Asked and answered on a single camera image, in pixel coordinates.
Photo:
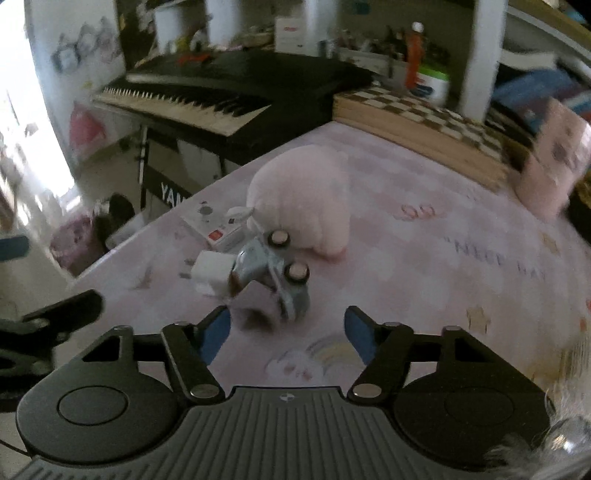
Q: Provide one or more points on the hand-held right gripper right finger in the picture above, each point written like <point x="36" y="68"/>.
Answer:
<point x="361" y="337"/>

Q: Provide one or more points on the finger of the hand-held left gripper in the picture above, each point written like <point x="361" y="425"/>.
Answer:
<point x="64" y="309"/>

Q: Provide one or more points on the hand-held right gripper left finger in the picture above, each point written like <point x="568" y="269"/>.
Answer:
<point x="216" y="333"/>

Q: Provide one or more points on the blue toy car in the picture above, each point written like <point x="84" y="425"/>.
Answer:
<point x="272" y="277"/>

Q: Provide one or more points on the pink checked cloth desktop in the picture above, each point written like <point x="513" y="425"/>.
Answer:
<point x="438" y="258"/>

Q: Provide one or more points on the white charger plug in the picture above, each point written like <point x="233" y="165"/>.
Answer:
<point x="212" y="273"/>

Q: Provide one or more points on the pink bag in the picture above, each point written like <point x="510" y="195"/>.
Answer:
<point x="74" y="244"/>

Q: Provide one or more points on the black shoes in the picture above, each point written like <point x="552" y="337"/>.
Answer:
<point x="115" y="217"/>

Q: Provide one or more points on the white flat box red label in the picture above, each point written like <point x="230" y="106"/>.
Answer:
<point x="207" y="221"/>

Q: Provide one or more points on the pink plush toy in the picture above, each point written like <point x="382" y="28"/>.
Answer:
<point x="300" y="198"/>

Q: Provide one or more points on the black keyboard stand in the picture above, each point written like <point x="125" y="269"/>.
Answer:
<point x="152" y="170"/>

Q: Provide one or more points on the fluffy plush toy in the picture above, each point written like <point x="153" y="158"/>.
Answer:
<point x="558" y="415"/>

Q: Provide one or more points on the wooden chessboard box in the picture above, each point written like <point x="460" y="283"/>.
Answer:
<point x="429" y="124"/>

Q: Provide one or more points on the black electronic keyboard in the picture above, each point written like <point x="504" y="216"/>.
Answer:
<point x="240" y="92"/>

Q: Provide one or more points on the white jar with green lid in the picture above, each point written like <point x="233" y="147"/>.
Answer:
<point x="433" y="85"/>

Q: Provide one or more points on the pink cylindrical tin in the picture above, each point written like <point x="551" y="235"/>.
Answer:
<point x="551" y="157"/>

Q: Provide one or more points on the orange spray bottle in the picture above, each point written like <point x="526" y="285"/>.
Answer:
<point x="414" y="55"/>

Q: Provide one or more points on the row of leaning books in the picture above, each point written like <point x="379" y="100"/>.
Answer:
<point x="531" y="99"/>

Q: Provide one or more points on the white bookshelf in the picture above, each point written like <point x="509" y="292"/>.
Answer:
<point x="485" y="55"/>

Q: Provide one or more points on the white carton red print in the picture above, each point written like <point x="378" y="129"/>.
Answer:
<point x="291" y="34"/>

